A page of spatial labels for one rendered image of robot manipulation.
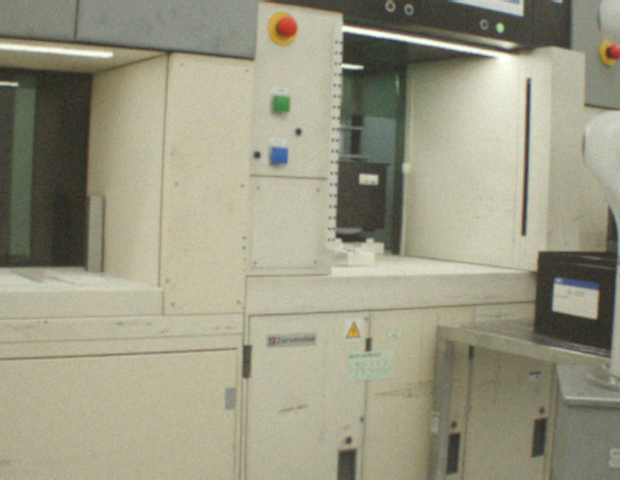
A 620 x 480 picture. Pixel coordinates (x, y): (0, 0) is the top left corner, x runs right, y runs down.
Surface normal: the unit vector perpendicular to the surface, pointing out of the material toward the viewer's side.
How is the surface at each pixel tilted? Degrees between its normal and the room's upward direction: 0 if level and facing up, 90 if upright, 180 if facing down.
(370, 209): 90
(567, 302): 90
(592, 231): 90
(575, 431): 90
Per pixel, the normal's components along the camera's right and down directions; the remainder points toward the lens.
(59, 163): 0.54, 0.07
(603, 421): -0.22, 0.04
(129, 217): -0.84, 0.00
